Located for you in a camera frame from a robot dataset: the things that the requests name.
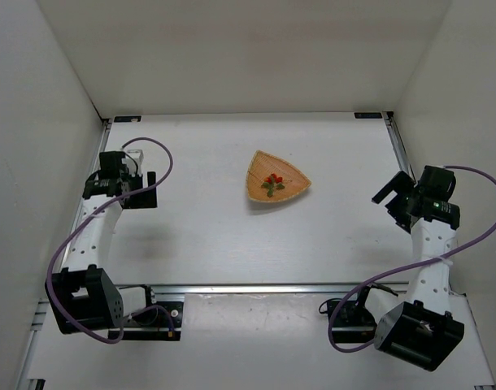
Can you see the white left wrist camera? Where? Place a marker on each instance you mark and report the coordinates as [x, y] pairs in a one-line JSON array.
[[133, 160]]

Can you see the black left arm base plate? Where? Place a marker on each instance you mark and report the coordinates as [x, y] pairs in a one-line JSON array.
[[157, 325]]

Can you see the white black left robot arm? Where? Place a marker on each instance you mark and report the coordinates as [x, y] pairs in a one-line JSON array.
[[82, 286]]

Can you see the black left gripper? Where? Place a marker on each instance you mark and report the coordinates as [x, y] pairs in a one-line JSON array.
[[138, 191]]

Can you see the fake cherry tomato sprig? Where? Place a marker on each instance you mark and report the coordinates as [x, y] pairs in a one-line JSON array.
[[272, 183]]

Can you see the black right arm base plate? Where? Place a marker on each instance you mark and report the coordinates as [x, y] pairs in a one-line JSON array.
[[353, 325]]

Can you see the aluminium table edge rail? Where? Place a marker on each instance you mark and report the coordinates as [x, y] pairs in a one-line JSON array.
[[253, 289]]

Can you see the woven bamboo fruit basket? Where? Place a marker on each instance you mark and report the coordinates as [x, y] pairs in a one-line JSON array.
[[261, 166]]

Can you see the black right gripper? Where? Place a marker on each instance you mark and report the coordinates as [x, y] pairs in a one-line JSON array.
[[400, 201]]

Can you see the right aluminium frame rail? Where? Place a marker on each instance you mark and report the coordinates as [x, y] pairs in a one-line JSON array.
[[418, 195]]

